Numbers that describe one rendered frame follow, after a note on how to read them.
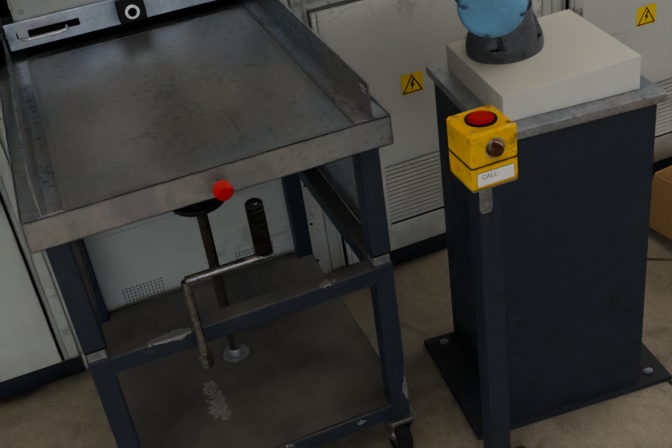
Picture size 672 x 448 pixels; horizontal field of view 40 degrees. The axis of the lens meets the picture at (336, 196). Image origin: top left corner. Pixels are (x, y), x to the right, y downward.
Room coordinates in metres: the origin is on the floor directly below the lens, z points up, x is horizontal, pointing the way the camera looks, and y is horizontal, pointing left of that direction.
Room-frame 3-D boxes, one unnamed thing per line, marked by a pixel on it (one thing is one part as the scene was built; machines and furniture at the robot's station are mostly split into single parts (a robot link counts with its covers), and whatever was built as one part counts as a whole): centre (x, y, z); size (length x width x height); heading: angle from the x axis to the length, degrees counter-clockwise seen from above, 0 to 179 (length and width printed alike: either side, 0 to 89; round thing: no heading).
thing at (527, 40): (1.66, -0.37, 0.86); 0.15 x 0.15 x 0.10
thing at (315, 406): (1.61, 0.28, 0.46); 0.64 x 0.58 x 0.66; 16
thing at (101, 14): (1.99, 0.39, 0.89); 0.54 x 0.05 x 0.06; 106
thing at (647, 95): (1.62, -0.43, 0.74); 0.35 x 0.35 x 0.02; 11
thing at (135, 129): (1.61, 0.28, 0.82); 0.68 x 0.62 x 0.06; 16
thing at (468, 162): (1.21, -0.23, 0.85); 0.08 x 0.08 x 0.10; 16
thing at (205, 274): (1.26, 0.20, 0.63); 0.17 x 0.03 x 0.30; 106
